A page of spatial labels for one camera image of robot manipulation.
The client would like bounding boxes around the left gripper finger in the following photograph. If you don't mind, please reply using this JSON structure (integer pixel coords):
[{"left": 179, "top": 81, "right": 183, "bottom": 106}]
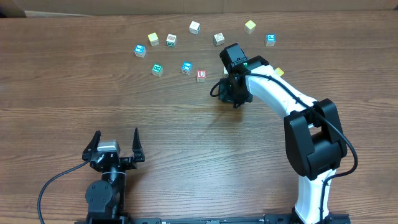
[
  {"left": 82, "top": 130, "right": 101, "bottom": 161},
  {"left": 132, "top": 128, "right": 145, "bottom": 162}
]

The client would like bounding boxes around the red U block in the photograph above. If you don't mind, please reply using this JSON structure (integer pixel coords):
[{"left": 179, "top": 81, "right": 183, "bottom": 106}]
[{"left": 197, "top": 70, "right": 206, "bottom": 82}]

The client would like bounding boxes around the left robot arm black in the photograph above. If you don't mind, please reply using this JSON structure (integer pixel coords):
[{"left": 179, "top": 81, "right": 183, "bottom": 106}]
[{"left": 82, "top": 129, "right": 145, "bottom": 223}]

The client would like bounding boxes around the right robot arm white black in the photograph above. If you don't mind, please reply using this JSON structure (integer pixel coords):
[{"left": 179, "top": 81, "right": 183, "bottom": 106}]
[{"left": 215, "top": 44, "right": 351, "bottom": 223}]

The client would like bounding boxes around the plain white block centre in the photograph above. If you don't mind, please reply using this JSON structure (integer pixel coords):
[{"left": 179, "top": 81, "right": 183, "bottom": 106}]
[{"left": 223, "top": 68, "right": 229, "bottom": 78}]

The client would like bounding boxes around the blue block centre left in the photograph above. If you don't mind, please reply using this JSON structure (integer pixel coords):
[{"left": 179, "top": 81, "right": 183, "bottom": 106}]
[{"left": 181, "top": 61, "right": 193, "bottom": 75}]

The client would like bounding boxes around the white block red C side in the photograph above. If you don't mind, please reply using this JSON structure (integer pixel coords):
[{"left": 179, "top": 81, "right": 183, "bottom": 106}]
[{"left": 213, "top": 32, "right": 225, "bottom": 46}]

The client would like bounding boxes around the blue P block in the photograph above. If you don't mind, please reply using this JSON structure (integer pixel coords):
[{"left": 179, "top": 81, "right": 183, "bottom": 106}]
[{"left": 265, "top": 34, "right": 276, "bottom": 47}]

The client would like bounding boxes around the yellow 8 block top right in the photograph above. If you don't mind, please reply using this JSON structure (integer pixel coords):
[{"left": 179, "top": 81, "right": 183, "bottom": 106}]
[{"left": 244, "top": 20, "right": 256, "bottom": 34}]

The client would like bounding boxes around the white block top centre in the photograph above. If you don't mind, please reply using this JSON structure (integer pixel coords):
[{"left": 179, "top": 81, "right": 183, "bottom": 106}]
[{"left": 189, "top": 21, "right": 200, "bottom": 35}]

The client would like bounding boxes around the green R block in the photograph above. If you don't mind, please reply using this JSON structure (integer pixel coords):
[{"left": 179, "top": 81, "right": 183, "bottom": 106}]
[{"left": 151, "top": 63, "right": 164, "bottom": 77}]

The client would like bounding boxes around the white block green side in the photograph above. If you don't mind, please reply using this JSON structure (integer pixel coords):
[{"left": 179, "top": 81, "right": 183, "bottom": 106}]
[{"left": 166, "top": 34, "right": 177, "bottom": 47}]

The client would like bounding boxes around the yellow block top left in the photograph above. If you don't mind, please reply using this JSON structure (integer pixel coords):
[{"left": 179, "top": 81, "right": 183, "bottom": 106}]
[{"left": 148, "top": 32, "right": 159, "bottom": 46}]

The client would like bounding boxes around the blue block far left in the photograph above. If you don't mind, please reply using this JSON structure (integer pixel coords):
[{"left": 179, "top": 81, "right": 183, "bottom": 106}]
[{"left": 134, "top": 44, "right": 147, "bottom": 58}]

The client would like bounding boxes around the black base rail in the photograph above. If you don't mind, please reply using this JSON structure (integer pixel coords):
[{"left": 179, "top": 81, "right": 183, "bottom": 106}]
[{"left": 74, "top": 213, "right": 352, "bottom": 224}]

